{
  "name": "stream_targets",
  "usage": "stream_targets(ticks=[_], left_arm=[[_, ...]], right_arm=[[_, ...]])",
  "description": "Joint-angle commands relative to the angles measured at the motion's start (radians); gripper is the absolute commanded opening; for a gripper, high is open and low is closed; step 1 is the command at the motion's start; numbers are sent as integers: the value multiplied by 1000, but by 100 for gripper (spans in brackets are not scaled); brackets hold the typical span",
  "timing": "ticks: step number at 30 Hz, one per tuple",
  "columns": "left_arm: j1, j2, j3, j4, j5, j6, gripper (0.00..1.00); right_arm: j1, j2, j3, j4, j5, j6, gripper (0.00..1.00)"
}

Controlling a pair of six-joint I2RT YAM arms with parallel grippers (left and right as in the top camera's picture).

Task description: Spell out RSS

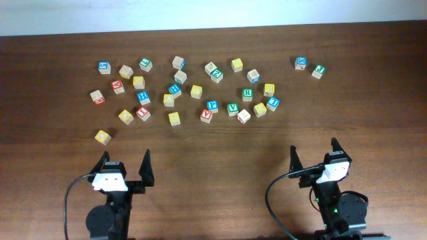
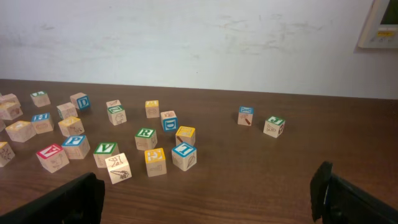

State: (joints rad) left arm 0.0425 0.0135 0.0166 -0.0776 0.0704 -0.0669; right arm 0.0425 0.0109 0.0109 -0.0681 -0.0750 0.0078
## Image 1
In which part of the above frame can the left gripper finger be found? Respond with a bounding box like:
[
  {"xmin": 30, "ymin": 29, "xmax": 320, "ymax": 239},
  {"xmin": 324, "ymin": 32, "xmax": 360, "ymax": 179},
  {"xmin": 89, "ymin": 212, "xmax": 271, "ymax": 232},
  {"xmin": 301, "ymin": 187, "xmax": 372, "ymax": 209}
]
[
  {"xmin": 139, "ymin": 149, "xmax": 155, "ymax": 187},
  {"xmin": 91, "ymin": 151, "xmax": 109, "ymax": 173}
]

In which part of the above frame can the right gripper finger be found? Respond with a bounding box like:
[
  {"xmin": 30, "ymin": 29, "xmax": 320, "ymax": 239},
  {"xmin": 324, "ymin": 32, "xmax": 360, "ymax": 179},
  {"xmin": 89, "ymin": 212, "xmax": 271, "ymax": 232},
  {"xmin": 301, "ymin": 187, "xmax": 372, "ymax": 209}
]
[
  {"xmin": 330, "ymin": 137, "xmax": 346, "ymax": 156},
  {"xmin": 288, "ymin": 145, "xmax": 304, "ymax": 179}
]

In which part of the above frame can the yellow S block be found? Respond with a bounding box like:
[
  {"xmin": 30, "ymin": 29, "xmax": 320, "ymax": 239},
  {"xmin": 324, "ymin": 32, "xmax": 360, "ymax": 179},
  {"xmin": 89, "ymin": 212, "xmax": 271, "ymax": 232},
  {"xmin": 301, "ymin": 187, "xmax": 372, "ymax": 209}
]
[
  {"xmin": 168, "ymin": 112, "xmax": 181, "ymax": 126},
  {"xmin": 190, "ymin": 85, "xmax": 203, "ymax": 99}
]

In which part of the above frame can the green R block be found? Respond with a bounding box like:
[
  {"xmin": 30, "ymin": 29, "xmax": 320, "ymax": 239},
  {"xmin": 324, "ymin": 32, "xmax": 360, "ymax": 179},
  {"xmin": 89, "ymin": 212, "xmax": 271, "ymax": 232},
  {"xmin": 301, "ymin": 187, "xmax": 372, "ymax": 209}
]
[{"xmin": 242, "ymin": 88, "xmax": 254, "ymax": 102}]

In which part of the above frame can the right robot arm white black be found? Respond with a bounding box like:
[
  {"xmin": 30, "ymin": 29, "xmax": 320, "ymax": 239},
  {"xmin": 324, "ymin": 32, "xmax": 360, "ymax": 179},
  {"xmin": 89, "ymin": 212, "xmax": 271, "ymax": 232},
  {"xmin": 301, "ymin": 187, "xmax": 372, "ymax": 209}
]
[{"xmin": 290, "ymin": 138, "xmax": 368, "ymax": 239}]

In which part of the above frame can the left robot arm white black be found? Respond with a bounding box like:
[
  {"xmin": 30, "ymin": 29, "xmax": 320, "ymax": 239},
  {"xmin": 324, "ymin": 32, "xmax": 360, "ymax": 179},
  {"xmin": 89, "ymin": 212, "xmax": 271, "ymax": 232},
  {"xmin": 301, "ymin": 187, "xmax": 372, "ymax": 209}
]
[{"xmin": 85, "ymin": 151, "xmax": 155, "ymax": 240}]

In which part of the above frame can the yellow block front left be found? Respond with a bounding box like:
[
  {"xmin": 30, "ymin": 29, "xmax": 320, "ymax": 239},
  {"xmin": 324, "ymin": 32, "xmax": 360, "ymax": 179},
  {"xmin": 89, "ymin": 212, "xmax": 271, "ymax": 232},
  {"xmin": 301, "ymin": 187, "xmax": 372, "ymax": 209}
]
[{"xmin": 94, "ymin": 130, "xmax": 111, "ymax": 145}]

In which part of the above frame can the yellow block lower left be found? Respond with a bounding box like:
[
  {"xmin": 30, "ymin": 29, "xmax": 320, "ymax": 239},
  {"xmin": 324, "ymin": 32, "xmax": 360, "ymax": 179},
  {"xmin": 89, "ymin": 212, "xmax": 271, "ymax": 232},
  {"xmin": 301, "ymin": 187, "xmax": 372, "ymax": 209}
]
[{"xmin": 118, "ymin": 109, "xmax": 134, "ymax": 125}]

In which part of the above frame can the red I block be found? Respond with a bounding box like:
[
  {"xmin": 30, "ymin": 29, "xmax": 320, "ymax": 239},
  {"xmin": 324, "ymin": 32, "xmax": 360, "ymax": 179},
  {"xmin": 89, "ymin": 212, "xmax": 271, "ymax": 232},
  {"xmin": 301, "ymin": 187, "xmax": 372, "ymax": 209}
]
[{"xmin": 136, "ymin": 107, "xmax": 151, "ymax": 121}]

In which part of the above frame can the yellow G block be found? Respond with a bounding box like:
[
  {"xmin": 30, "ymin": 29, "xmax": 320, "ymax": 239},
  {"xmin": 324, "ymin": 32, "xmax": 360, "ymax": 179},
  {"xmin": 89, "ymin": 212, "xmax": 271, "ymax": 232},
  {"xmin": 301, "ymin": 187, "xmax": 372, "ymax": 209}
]
[{"xmin": 254, "ymin": 103, "xmax": 267, "ymax": 117}]

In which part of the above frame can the blue T block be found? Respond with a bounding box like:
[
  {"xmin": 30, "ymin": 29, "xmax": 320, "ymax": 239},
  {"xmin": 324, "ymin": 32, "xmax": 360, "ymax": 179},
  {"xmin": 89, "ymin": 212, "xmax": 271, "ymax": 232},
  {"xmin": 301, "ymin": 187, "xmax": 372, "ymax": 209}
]
[{"xmin": 266, "ymin": 97, "xmax": 280, "ymax": 111}]

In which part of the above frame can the wood block red side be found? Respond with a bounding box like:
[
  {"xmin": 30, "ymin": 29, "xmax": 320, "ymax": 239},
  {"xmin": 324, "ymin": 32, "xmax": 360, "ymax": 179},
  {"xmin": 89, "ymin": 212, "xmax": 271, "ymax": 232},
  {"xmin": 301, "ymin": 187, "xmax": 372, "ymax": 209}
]
[{"xmin": 90, "ymin": 90, "xmax": 105, "ymax": 105}]

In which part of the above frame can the red outlined white block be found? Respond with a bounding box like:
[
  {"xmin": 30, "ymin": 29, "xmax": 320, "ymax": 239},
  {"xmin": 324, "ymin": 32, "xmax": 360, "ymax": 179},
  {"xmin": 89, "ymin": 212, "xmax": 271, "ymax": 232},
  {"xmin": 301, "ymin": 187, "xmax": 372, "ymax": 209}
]
[{"xmin": 238, "ymin": 109, "xmax": 251, "ymax": 124}]

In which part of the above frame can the blue H block left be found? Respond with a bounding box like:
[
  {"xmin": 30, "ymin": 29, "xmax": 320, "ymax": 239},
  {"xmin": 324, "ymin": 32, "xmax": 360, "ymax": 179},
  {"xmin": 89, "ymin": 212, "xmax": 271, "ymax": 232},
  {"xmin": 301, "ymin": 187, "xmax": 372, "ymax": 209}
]
[{"xmin": 137, "ymin": 91, "xmax": 151, "ymax": 105}]

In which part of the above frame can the blue h block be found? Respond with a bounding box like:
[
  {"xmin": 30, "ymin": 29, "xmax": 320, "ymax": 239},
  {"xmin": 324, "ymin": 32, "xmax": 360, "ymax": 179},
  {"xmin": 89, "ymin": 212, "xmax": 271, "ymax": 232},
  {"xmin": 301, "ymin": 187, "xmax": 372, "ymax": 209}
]
[
  {"xmin": 168, "ymin": 84, "xmax": 181, "ymax": 99},
  {"xmin": 137, "ymin": 91, "xmax": 151, "ymax": 105}
]

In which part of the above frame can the yellow block centre left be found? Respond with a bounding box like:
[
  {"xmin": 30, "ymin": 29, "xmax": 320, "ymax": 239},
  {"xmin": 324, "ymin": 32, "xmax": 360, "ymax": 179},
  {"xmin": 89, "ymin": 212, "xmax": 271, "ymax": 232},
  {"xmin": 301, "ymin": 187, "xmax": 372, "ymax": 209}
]
[{"xmin": 163, "ymin": 94, "xmax": 174, "ymax": 107}]

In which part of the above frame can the green J block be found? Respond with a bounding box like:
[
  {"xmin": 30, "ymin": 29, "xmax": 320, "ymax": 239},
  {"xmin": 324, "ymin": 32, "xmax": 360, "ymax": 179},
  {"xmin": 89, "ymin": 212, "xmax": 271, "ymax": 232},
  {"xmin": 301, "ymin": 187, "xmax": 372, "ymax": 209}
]
[{"xmin": 312, "ymin": 65, "xmax": 327, "ymax": 79}]

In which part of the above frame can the yellow K block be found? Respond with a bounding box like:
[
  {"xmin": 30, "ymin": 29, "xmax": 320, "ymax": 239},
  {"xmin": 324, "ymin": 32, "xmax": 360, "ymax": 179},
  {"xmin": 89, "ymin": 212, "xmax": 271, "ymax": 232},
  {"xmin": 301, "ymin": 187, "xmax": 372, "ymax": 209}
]
[{"xmin": 264, "ymin": 83, "xmax": 275, "ymax": 97}]

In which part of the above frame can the red V block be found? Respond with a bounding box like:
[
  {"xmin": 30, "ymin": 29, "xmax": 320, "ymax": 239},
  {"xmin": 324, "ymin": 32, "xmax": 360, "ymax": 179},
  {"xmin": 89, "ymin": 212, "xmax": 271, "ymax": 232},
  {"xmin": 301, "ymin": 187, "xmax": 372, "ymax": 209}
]
[{"xmin": 200, "ymin": 109, "xmax": 213, "ymax": 123}]

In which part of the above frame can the red block upper left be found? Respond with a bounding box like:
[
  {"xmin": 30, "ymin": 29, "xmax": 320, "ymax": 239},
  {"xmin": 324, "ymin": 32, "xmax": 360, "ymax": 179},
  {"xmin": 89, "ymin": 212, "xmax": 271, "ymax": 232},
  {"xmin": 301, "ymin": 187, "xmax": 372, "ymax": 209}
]
[{"xmin": 111, "ymin": 79, "xmax": 125, "ymax": 94}]

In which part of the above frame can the green V block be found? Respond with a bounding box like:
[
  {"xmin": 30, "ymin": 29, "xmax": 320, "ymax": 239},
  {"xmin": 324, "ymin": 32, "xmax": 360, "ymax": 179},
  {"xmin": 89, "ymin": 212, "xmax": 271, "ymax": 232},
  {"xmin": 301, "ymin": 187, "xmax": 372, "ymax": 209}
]
[{"xmin": 227, "ymin": 103, "xmax": 239, "ymax": 117}]

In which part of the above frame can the blue H block centre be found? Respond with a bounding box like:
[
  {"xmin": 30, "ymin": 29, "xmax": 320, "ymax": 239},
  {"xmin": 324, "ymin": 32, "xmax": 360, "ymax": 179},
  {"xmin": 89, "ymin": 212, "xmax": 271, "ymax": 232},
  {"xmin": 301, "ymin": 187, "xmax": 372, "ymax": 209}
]
[{"xmin": 168, "ymin": 84, "xmax": 181, "ymax": 99}]

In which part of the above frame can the yellow block upper left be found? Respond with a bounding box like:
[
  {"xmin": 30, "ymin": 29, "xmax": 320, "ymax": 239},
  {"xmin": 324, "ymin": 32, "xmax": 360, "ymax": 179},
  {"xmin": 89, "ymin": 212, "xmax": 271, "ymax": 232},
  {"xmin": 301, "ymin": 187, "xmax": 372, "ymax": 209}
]
[{"xmin": 133, "ymin": 76, "xmax": 145, "ymax": 89}]

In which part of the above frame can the blue X block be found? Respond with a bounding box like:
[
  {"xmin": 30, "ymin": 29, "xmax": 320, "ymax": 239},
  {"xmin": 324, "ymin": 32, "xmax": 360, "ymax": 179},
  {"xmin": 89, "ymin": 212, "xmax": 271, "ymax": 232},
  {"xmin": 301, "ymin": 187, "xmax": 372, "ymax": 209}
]
[{"xmin": 294, "ymin": 57, "xmax": 308, "ymax": 71}]

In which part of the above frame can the blue P block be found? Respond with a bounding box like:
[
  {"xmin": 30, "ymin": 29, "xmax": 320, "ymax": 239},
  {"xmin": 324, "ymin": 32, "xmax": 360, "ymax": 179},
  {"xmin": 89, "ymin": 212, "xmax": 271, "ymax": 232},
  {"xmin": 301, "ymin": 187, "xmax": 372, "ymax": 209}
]
[{"xmin": 207, "ymin": 100, "xmax": 219, "ymax": 113}]

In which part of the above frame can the shell block blue D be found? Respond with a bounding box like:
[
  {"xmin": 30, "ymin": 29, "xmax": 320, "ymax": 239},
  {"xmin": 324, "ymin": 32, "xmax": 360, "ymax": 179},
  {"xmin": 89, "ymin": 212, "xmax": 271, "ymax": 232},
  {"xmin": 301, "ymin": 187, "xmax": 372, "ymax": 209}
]
[{"xmin": 247, "ymin": 69, "xmax": 260, "ymax": 84}]

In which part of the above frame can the plain wood yellow block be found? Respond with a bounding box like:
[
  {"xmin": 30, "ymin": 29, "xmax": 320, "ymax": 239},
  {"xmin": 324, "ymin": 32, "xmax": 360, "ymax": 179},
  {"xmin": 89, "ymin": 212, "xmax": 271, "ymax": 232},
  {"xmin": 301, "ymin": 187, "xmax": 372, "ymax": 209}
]
[{"xmin": 119, "ymin": 65, "xmax": 133, "ymax": 79}]

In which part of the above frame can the blue block far left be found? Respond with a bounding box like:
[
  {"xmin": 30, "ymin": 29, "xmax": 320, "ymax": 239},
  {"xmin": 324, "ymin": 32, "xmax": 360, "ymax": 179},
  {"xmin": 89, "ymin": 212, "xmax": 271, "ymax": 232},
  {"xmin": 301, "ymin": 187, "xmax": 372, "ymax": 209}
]
[{"xmin": 98, "ymin": 61, "xmax": 111, "ymax": 75}]

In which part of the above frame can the wood block green side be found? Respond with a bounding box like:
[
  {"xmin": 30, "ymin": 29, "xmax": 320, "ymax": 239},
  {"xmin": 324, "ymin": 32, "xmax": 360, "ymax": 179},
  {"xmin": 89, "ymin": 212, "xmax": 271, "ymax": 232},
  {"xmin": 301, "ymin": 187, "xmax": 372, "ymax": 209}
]
[{"xmin": 173, "ymin": 70, "xmax": 187, "ymax": 85}]

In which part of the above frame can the green L block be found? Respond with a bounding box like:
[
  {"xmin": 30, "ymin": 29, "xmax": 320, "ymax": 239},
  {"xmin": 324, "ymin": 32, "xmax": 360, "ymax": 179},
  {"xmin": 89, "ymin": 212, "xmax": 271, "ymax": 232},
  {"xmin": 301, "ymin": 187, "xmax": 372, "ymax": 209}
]
[{"xmin": 139, "ymin": 58, "xmax": 153, "ymax": 72}]

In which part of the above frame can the wood block blue side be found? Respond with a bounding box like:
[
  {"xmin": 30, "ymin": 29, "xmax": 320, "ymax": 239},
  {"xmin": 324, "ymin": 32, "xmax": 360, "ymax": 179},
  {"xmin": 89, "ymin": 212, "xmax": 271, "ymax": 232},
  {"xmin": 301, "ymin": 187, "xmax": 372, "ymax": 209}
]
[{"xmin": 172, "ymin": 56, "xmax": 185, "ymax": 70}]

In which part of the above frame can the yellow block top centre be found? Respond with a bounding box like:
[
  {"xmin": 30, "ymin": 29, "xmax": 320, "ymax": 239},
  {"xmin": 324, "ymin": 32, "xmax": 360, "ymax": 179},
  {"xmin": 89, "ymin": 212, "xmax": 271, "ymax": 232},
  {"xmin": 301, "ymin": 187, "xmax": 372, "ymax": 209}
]
[{"xmin": 232, "ymin": 58, "xmax": 244, "ymax": 73}]

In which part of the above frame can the green Z block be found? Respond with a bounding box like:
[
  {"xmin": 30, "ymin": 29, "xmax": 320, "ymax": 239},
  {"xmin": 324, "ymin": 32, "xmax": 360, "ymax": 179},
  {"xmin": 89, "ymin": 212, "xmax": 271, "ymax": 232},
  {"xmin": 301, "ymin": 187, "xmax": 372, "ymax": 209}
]
[{"xmin": 210, "ymin": 68, "xmax": 224, "ymax": 83}]

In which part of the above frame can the wood leaf block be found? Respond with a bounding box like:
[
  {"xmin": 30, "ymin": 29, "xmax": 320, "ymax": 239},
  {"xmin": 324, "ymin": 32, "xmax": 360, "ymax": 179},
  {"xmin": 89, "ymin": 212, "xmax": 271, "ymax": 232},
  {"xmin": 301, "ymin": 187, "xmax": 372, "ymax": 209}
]
[{"xmin": 204, "ymin": 62, "xmax": 217, "ymax": 76}]

